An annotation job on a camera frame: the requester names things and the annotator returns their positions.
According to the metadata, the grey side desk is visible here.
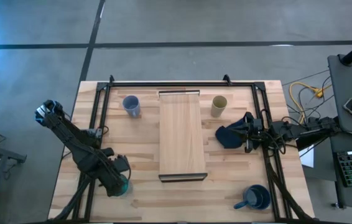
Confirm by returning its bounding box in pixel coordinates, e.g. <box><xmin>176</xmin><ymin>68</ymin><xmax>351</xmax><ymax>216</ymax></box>
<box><xmin>327</xmin><ymin>54</ymin><xmax>352</xmax><ymax>211</ymax></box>

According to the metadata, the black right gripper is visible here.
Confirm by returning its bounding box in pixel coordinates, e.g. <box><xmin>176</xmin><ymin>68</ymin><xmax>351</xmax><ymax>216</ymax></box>
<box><xmin>232</xmin><ymin>111</ymin><xmax>267</xmax><ymax>154</ymax></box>

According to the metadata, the yellow cable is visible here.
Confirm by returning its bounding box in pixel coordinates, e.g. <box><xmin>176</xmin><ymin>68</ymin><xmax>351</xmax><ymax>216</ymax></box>
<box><xmin>289</xmin><ymin>81</ymin><xmax>332</xmax><ymax>124</ymax></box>

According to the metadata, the black aluminium table frame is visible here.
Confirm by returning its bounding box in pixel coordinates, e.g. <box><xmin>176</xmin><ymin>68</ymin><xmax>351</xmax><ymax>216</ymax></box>
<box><xmin>72</xmin><ymin>74</ymin><xmax>315</xmax><ymax>223</ymax></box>

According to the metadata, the tan cup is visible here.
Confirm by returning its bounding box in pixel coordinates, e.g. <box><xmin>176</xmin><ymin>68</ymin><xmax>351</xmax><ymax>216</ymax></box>
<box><xmin>210</xmin><ymin>95</ymin><xmax>228</xmax><ymax>118</ymax></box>

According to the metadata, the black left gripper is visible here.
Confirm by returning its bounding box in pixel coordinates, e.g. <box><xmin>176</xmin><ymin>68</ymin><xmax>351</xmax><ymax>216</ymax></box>
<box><xmin>96</xmin><ymin>154</ymin><xmax>131</xmax><ymax>198</ymax></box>

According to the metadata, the blue-grey mug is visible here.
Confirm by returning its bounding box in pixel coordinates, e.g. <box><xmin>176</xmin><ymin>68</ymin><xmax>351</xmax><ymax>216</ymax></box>
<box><xmin>122</xmin><ymin>95</ymin><xmax>142</xmax><ymax>119</ymax></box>

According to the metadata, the white paper sheet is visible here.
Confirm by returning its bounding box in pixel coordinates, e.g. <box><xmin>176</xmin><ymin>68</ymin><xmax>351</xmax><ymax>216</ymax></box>
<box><xmin>299</xmin><ymin>144</ymin><xmax>315</xmax><ymax>169</ymax></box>

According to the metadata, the dark blue mug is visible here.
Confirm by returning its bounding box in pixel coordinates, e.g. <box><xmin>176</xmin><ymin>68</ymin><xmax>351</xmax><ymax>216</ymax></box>
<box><xmin>233</xmin><ymin>184</ymin><xmax>272</xmax><ymax>211</ymax></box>

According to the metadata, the teal translucent cup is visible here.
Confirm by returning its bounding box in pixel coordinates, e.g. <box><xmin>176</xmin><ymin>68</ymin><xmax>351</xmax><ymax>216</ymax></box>
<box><xmin>113</xmin><ymin>174</ymin><xmax>132</xmax><ymax>197</ymax></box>

